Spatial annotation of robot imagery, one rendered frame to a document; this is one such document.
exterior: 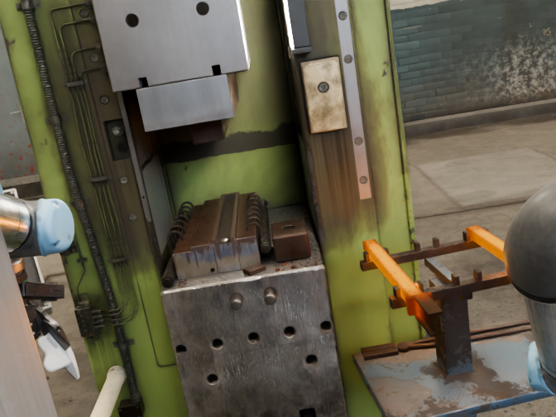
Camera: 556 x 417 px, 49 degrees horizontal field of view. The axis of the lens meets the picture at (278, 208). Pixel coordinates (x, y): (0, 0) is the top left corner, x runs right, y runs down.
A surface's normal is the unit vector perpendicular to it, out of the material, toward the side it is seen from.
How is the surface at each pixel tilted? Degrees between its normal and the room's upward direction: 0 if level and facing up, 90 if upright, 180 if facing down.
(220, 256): 90
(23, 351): 90
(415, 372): 0
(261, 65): 90
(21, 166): 90
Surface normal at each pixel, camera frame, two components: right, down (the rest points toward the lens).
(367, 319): 0.04, 0.27
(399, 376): -0.16, -0.95
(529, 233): -0.96, -0.07
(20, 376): 0.96, -0.08
